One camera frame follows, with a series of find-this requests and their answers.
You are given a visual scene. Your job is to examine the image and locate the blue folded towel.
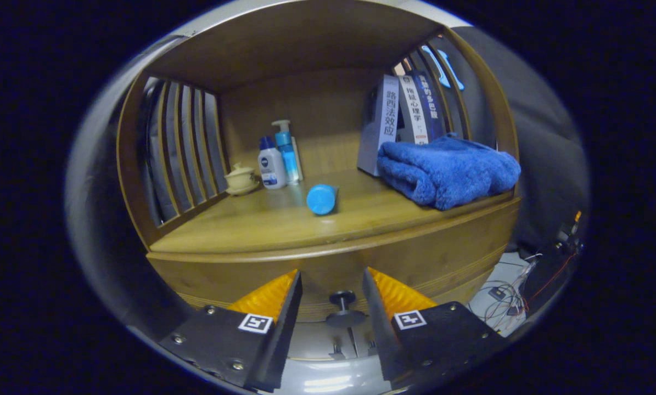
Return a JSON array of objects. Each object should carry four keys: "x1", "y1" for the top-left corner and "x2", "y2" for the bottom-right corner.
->
[{"x1": 376, "y1": 133, "x2": 522, "y2": 211}]

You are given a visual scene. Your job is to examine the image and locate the white-spined book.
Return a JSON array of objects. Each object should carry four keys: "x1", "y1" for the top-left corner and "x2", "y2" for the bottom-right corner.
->
[{"x1": 396, "y1": 74, "x2": 430, "y2": 145}]

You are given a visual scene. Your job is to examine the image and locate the dark blue book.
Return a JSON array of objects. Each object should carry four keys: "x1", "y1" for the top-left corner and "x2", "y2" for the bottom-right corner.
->
[{"x1": 410, "y1": 70, "x2": 448, "y2": 140}]

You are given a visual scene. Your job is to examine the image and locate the white bottle with blue cap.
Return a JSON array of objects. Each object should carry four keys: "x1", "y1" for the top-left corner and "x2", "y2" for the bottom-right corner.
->
[{"x1": 257, "y1": 136, "x2": 287, "y2": 190}]

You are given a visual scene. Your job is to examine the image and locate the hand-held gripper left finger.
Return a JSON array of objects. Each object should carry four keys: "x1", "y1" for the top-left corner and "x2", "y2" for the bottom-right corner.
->
[{"x1": 158, "y1": 269, "x2": 304, "y2": 393}]

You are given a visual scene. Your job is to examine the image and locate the black equipment with orange part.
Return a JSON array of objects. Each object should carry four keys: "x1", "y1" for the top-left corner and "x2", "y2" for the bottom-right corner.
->
[{"x1": 520, "y1": 211, "x2": 585, "y2": 308}]

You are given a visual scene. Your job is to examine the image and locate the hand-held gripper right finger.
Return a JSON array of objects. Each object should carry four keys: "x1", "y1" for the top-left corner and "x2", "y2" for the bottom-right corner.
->
[{"x1": 362, "y1": 267, "x2": 509, "y2": 386}]

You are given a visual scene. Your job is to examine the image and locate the black round drawer knob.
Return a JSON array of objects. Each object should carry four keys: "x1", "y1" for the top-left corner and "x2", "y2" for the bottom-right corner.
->
[{"x1": 325, "y1": 290, "x2": 367, "y2": 329}]

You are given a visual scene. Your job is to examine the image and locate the wooden cabinet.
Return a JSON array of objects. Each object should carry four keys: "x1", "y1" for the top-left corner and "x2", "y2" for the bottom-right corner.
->
[{"x1": 116, "y1": 0, "x2": 522, "y2": 363}]

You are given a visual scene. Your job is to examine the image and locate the blue cleanser tube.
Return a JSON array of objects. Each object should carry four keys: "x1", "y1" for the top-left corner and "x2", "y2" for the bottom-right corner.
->
[{"x1": 306, "y1": 184, "x2": 340, "y2": 216}]

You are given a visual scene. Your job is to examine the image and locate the wooden countertop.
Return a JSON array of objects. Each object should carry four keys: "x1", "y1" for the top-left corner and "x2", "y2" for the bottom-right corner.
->
[{"x1": 149, "y1": 167, "x2": 518, "y2": 256}]

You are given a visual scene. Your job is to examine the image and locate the tangled floor cables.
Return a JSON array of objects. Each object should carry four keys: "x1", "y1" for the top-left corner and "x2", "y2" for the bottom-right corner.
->
[{"x1": 468, "y1": 252, "x2": 542, "y2": 335}]

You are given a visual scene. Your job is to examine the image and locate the cream lidded teacup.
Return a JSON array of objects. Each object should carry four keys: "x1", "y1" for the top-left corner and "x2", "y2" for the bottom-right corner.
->
[{"x1": 223, "y1": 162, "x2": 261, "y2": 196}]

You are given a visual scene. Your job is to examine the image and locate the wooden drawer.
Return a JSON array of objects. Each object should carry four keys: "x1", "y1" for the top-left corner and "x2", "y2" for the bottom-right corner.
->
[{"x1": 147, "y1": 199, "x2": 522, "y2": 323}]

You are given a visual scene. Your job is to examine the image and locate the grey book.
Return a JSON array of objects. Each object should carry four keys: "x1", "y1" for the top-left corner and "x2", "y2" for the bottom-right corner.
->
[{"x1": 357, "y1": 75, "x2": 400, "y2": 177}]

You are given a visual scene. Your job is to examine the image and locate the blue pump bottle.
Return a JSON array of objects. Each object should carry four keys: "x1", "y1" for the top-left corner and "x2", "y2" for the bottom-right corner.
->
[{"x1": 271, "y1": 120, "x2": 300, "y2": 185}]

